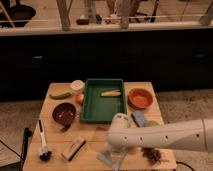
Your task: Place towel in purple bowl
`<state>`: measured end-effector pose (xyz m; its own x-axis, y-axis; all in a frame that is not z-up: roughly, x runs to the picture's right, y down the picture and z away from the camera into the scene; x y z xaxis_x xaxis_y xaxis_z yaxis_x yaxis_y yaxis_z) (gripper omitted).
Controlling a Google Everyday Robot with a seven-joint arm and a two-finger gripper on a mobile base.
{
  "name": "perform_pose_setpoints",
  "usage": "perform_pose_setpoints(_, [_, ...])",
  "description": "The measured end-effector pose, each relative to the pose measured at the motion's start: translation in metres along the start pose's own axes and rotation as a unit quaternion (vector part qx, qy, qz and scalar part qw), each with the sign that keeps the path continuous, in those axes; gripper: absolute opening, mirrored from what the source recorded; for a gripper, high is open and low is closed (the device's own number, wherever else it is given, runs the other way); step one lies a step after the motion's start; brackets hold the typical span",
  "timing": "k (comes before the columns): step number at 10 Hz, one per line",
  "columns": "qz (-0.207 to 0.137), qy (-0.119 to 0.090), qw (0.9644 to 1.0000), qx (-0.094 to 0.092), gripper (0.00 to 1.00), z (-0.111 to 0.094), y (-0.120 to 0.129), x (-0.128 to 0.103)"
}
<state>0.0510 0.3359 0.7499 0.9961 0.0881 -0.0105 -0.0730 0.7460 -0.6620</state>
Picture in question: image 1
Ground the wooden scrub brush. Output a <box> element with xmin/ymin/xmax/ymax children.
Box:
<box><xmin>61</xmin><ymin>136</ymin><xmax>86</xmax><ymax>161</ymax></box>

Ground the white dish brush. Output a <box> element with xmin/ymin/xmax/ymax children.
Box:
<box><xmin>38</xmin><ymin>120</ymin><xmax>52</xmax><ymax>161</ymax></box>

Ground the small dark utensil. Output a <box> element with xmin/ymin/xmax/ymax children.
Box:
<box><xmin>60</xmin><ymin>124</ymin><xmax>71</xmax><ymax>132</ymax></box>

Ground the green lime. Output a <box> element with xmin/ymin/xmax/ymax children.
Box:
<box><xmin>145</xmin><ymin>120</ymin><xmax>159</xmax><ymax>127</ymax></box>

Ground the orange round fruit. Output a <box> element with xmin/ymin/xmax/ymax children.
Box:
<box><xmin>75</xmin><ymin>93</ymin><xmax>84</xmax><ymax>105</ymax></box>

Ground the corn cob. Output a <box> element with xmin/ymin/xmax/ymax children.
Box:
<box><xmin>101</xmin><ymin>90</ymin><xmax>121</xmax><ymax>97</ymax></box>

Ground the black table side handle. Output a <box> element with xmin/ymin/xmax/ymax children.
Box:
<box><xmin>19</xmin><ymin>128</ymin><xmax>32</xmax><ymax>171</ymax></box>

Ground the green plastic tray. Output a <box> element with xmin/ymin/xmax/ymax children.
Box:
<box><xmin>80</xmin><ymin>79</ymin><xmax>127</xmax><ymax>124</ymax></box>

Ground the light blue towel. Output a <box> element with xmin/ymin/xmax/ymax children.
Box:
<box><xmin>96</xmin><ymin>147</ymin><xmax>127</xmax><ymax>171</ymax></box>

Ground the white small cup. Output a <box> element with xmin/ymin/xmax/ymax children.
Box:
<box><xmin>70</xmin><ymin>80</ymin><xmax>85</xmax><ymax>92</ymax></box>

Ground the brown grape bunch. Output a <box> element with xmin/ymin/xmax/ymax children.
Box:
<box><xmin>142</xmin><ymin>148</ymin><xmax>161</xmax><ymax>164</ymax></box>

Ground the orange bowl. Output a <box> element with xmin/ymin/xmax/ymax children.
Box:
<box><xmin>128</xmin><ymin>88</ymin><xmax>153</xmax><ymax>109</ymax></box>

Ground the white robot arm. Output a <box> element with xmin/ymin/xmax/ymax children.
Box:
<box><xmin>107</xmin><ymin>113</ymin><xmax>213</xmax><ymax>153</ymax></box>

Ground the purple bowl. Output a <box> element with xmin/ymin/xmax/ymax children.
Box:
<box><xmin>52</xmin><ymin>102</ymin><xmax>77</xmax><ymax>126</ymax></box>

